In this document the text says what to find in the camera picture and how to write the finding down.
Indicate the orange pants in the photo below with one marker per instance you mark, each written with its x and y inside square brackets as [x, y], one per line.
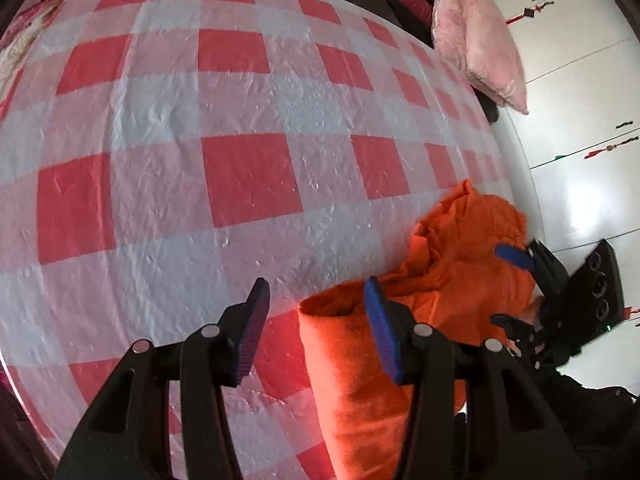
[451, 279]

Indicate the pink floral pillow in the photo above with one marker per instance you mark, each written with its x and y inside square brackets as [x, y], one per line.
[492, 61]
[448, 35]

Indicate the pink floral pillow top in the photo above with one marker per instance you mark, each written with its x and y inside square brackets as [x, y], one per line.
[492, 61]

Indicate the pink checkered table cover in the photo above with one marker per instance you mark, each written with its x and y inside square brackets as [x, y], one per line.
[159, 156]

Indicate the pink floral pillow bottom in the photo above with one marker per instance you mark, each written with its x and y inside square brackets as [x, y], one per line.
[448, 35]

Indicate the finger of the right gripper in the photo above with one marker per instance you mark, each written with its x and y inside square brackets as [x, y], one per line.
[521, 258]

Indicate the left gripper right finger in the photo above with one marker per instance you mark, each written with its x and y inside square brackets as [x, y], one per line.
[475, 413]

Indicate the red chinese knot ornament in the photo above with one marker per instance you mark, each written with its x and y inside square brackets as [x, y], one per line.
[530, 12]

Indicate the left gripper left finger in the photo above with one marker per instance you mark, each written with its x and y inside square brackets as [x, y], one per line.
[124, 432]

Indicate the right hand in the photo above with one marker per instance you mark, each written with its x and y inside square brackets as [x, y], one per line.
[531, 314]

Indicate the white wardrobe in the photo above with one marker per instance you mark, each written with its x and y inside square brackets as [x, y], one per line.
[576, 154]

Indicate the right forearm dark sleeve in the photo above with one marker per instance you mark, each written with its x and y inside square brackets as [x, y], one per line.
[602, 425]

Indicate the floral bed sheet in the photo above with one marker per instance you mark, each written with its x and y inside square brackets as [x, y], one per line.
[22, 21]

